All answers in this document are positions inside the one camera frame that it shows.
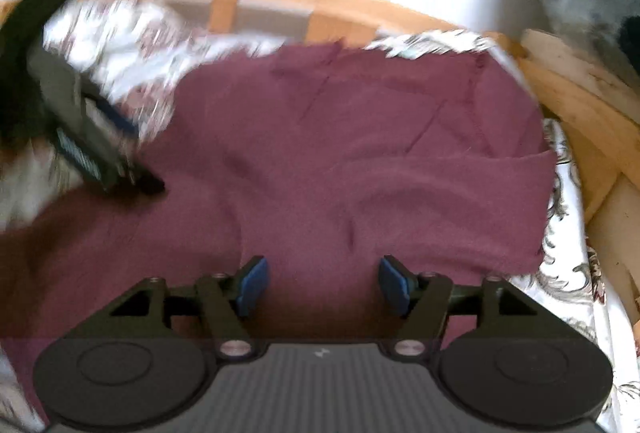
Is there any wooden bed frame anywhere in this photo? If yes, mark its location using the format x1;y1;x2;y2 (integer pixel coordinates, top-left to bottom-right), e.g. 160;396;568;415
0;0;640;314

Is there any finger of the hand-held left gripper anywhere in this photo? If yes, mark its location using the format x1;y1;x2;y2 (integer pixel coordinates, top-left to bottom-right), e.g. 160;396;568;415
116;153;167;197
82;90;139;138

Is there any white floral satin blanket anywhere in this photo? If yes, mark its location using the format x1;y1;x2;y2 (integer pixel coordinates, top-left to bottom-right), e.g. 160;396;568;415
0;0;640;433

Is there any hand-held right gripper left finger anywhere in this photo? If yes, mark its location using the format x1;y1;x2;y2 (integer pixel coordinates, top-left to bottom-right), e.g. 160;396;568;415
104;255;271;361

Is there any maroon shirt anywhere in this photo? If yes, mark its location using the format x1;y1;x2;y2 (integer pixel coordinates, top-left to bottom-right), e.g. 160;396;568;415
0;40;559;355

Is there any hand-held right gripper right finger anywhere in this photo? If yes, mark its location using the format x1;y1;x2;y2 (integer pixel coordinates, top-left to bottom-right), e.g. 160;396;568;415
377;255;547;361

